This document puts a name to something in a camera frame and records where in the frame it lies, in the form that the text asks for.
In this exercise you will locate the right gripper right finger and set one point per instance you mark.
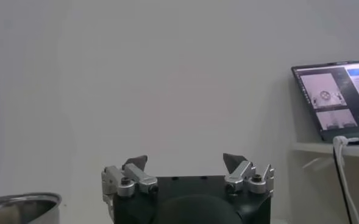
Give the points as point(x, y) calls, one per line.
point(240, 175)

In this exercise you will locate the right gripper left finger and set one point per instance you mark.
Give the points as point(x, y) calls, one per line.
point(139, 178)

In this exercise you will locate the perforated stainless steel steamer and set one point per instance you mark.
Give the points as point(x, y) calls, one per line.
point(45, 210)

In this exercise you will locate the white side table with laptop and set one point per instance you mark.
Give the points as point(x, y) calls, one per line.
point(313, 147)

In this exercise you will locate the dark grey open laptop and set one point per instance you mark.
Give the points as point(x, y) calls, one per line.
point(328, 94)

